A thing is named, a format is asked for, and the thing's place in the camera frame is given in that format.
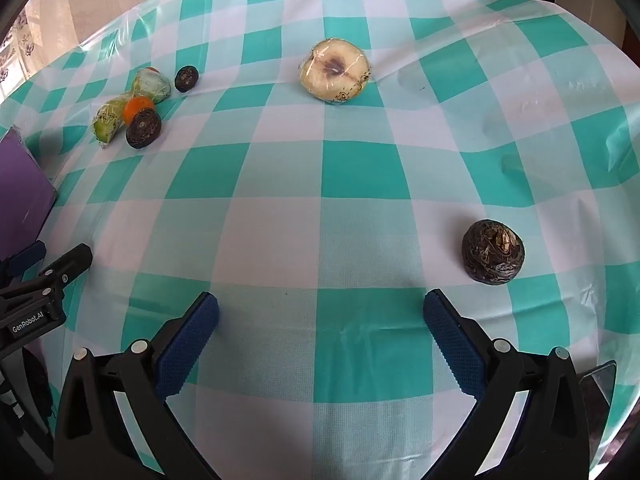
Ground purple box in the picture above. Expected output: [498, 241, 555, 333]
[0, 127, 57, 261]

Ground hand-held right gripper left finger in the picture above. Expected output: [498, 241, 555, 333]
[52, 291, 236, 480]

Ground medium dark passion fruit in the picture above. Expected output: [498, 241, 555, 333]
[125, 108, 162, 149]

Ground wrapped yellow-green fruit half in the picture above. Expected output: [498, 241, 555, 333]
[91, 99, 132, 151]

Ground dark glossy slab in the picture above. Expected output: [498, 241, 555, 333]
[580, 360, 617, 411]

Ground wrapped cut apple half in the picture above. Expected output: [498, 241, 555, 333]
[299, 37, 372, 106]

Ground large dark passion fruit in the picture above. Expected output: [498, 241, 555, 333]
[461, 218, 526, 284]

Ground small dark passion fruit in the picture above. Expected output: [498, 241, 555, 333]
[174, 65, 200, 93]

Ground orange tangerine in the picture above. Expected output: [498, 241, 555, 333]
[121, 96, 156, 125]

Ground pale green fruit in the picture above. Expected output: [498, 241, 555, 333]
[131, 67, 172, 105]

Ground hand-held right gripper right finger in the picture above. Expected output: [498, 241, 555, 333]
[422, 288, 593, 480]

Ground patterned sheer curtain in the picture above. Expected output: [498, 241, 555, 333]
[0, 7, 43, 96]

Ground teal checked tablecloth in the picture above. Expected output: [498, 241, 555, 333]
[0, 0, 640, 480]

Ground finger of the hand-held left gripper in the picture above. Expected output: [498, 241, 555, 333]
[35, 243, 93, 293]
[0, 241, 47, 281]

